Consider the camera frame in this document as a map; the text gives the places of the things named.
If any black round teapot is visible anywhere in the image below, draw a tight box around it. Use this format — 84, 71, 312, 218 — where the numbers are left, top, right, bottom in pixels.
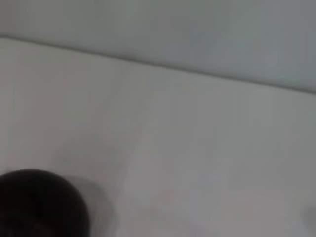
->
0, 168, 91, 237

